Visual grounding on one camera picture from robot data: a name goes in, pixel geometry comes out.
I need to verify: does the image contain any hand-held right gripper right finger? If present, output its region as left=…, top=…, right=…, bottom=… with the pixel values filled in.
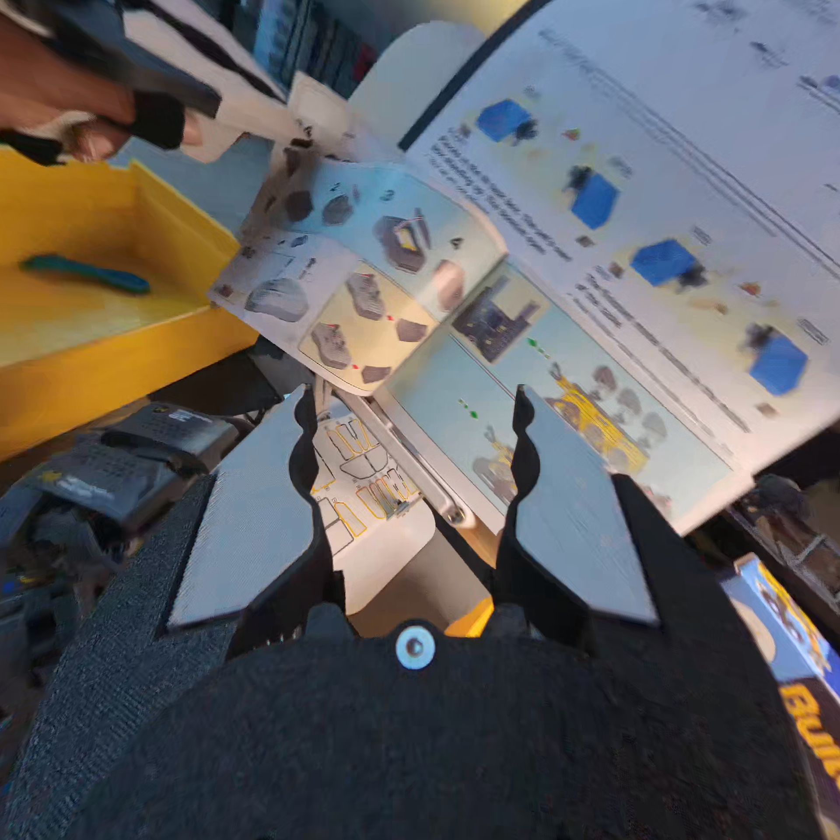
left=495, top=384, right=660, bottom=626

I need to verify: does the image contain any white book stand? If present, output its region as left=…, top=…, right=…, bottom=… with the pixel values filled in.
left=289, top=23, right=500, bottom=618

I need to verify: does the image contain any person's left hand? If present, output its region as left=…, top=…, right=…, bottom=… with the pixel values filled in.
left=0, top=20, right=204, bottom=165

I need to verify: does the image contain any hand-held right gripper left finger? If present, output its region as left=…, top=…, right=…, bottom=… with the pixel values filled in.
left=167, top=384, right=337, bottom=631

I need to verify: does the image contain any white paper sign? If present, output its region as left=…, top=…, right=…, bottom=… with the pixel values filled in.
left=403, top=0, right=840, bottom=473

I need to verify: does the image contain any building instruction booklet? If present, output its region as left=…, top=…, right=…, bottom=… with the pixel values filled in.
left=209, top=157, right=756, bottom=536

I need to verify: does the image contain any light blue brick piece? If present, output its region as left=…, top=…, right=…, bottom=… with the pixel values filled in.
left=20, top=255, right=152, bottom=295

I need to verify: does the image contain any white paper sheet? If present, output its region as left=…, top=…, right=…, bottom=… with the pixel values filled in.
left=308, top=420, right=421, bottom=546

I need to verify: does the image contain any robot kit box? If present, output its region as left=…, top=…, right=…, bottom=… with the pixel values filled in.
left=718, top=554, right=840, bottom=821

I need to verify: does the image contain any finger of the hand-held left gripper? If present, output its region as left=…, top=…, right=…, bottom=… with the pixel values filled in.
left=164, top=0, right=291, bottom=104
left=125, top=8, right=291, bottom=110

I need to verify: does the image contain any yellow tracked toy robot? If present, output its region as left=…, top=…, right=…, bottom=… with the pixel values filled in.
left=0, top=403, right=237, bottom=657

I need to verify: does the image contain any yellow storage bin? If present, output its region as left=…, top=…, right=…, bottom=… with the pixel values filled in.
left=0, top=147, right=260, bottom=460
left=446, top=597, right=493, bottom=637

